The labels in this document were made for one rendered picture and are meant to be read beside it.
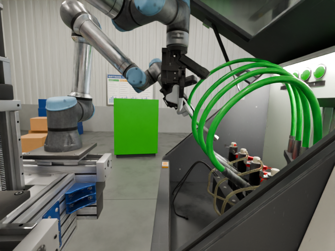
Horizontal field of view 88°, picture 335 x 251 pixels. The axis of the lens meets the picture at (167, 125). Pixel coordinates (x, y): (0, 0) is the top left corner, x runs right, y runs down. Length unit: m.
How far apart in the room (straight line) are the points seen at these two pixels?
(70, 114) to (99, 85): 6.52
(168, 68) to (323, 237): 0.51
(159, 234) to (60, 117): 0.60
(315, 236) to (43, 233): 0.47
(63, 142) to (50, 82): 7.25
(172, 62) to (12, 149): 0.60
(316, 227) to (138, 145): 3.70
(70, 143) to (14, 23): 8.29
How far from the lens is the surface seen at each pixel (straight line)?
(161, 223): 0.51
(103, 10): 0.63
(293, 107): 0.72
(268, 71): 0.49
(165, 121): 7.06
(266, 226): 0.34
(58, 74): 7.98
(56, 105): 0.85
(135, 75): 0.73
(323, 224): 0.35
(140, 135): 3.87
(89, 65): 0.99
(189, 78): 0.76
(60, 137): 0.86
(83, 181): 0.87
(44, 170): 0.92
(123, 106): 3.79
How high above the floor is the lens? 1.26
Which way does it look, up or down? 8 degrees down
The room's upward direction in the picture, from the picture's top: 2 degrees clockwise
